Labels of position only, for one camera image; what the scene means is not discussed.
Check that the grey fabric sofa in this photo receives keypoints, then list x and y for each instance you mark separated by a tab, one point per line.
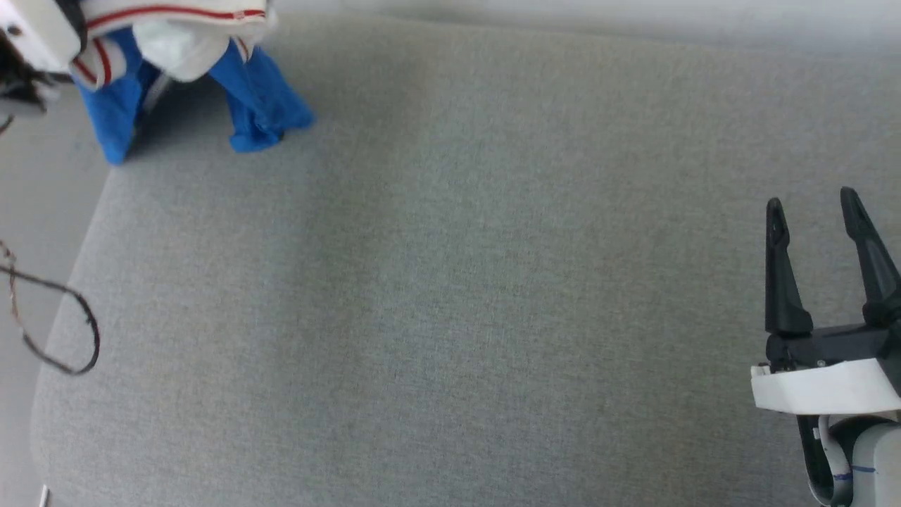
450	282

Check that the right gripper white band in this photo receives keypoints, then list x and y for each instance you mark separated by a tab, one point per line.
830	384

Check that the blue white basketball jersey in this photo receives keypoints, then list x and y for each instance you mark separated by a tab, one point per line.
257	91

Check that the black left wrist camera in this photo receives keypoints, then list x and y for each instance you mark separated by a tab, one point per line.
24	84

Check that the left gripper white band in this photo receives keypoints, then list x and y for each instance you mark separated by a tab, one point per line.
39	28

